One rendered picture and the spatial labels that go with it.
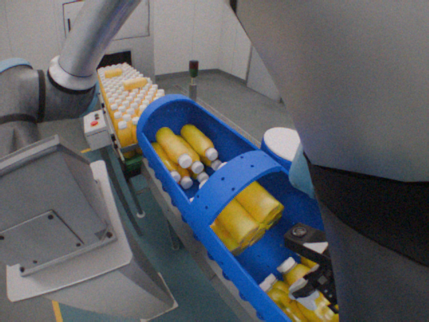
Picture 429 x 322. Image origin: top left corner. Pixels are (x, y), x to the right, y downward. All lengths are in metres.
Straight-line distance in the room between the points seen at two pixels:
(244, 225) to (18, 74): 0.55
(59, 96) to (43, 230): 0.25
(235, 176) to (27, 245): 0.41
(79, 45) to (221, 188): 0.37
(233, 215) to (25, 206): 0.38
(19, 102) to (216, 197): 0.42
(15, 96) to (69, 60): 0.12
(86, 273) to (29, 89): 0.35
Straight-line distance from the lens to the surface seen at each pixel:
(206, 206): 0.38
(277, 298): 0.43
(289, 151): 0.84
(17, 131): 0.37
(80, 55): 0.38
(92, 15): 0.35
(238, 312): 0.63
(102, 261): 0.38
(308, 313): 0.42
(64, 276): 0.42
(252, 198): 0.42
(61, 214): 0.31
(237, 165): 0.38
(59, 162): 0.25
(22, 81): 0.42
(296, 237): 0.30
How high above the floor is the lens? 1.48
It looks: 41 degrees down
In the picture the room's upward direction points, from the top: 6 degrees clockwise
